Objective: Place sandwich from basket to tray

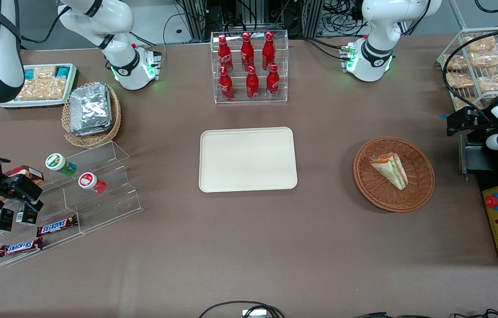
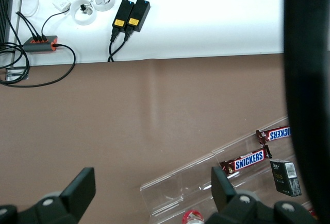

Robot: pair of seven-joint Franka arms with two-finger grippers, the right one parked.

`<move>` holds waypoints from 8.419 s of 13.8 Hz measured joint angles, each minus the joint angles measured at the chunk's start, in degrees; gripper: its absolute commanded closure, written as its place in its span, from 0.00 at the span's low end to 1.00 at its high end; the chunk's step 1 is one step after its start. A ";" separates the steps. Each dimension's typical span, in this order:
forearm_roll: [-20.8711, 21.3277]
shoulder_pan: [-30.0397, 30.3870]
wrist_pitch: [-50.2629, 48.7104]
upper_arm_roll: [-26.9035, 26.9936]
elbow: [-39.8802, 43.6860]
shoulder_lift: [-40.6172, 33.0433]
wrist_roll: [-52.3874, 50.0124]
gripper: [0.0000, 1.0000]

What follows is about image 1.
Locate aluminium frame rig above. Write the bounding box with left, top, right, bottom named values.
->
left=174, top=0, right=325, bottom=41

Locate green lid cup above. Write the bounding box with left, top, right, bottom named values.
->
left=45, top=153, right=78, bottom=177

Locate clear bag of biscuits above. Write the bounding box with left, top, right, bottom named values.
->
left=476, top=66, right=498, bottom=93
left=446, top=72, right=475, bottom=89
left=454, top=95, right=492, bottom=111
left=463, top=35, right=498, bottom=53
left=470, top=52, right=498, bottom=69

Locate black cable loop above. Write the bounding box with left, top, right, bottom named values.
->
left=198, top=301, right=285, bottom=318

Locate brown wicker basket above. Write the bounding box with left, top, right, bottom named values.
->
left=353, top=136, right=436, bottom=213

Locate light tan wicker basket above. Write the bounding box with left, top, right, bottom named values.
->
left=61, top=82, right=122, bottom=148

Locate silver foil packet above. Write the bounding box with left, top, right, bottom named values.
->
left=69, top=84, right=112, bottom=131
left=72, top=124, right=114, bottom=137

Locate beige plastic tray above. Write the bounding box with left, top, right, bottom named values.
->
left=199, top=127, right=298, bottom=193

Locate brown snickers bar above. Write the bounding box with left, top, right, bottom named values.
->
left=0, top=238, right=44, bottom=258
left=37, top=215, right=79, bottom=238

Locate black machine housing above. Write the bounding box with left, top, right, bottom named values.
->
left=459, top=132, right=498, bottom=266

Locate clear acrylic bottle rack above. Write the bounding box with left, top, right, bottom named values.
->
left=210, top=30, right=289, bottom=105

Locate white snack tray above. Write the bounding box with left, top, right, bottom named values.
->
left=0, top=63, right=78, bottom=109

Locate triangle sandwich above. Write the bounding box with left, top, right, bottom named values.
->
left=369, top=152, right=409, bottom=191

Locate clear acrylic step stand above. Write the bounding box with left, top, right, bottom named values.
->
left=0, top=140, right=144, bottom=267

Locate small black box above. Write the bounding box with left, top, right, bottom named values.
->
left=15, top=202, right=38, bottom=226
left=0, top=208, right=14, bottom=233

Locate clear bag of crackers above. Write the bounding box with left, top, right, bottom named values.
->
left=17, top=66, right=68, bottom=101

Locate dark red carton box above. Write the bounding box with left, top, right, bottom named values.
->
left=4, top=165, right=45, bottom=186

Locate red cola bottle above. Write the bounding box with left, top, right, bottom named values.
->
left=240, top=32, right=255, bottom=72
left=219, top=66, right=235, bottom=101
left=266, top=64, right=280, bottom=99
left=217, top=35, right=234, bottom=74
left=262, top=31, right=276, bottom=71
left=246, top=66, right=260, bottom=100

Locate black cable bundle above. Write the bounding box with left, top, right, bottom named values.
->
left=322, top=0, right=371, bottom=38

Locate red lid cup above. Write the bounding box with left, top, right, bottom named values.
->
left=78, top=172, right=107, bottom=195

